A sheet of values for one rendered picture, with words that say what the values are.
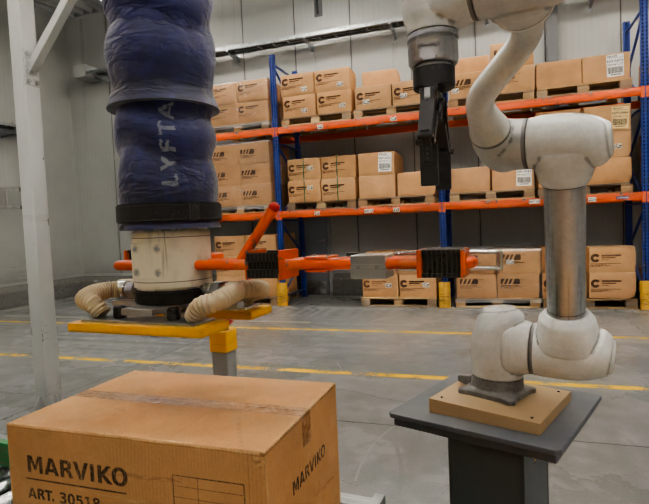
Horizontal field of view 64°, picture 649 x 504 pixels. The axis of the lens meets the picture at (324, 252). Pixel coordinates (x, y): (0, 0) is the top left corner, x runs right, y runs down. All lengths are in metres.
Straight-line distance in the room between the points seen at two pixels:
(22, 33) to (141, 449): 3.57
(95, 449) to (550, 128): 1.23
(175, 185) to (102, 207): 11.53
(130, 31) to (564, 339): 1.31
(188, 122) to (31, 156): 3.04
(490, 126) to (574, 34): 8.59
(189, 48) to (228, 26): 10.23
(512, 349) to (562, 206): 0.45
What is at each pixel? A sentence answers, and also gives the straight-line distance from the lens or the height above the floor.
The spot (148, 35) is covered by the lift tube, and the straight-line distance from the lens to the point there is 1.16.
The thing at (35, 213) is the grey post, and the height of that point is 1.50.
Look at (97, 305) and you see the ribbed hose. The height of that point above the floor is 1.18.
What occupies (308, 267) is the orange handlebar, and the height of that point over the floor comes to 1.25.
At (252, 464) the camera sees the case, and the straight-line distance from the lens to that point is 0.97.
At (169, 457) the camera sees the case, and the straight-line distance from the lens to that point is 1.06.
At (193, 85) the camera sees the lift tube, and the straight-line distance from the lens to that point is 1.16.
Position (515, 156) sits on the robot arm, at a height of 1.49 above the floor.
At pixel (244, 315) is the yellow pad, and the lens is 1.17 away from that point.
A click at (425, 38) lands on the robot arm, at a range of 0.97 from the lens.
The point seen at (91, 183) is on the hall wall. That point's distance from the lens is 12.84.
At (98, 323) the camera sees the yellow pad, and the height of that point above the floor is 1.15.
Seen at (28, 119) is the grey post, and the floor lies 2.15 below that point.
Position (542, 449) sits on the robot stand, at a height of 0.75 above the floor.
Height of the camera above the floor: 1.33
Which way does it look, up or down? 3 degrees down
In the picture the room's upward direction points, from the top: 2 degrees counter-clockwise
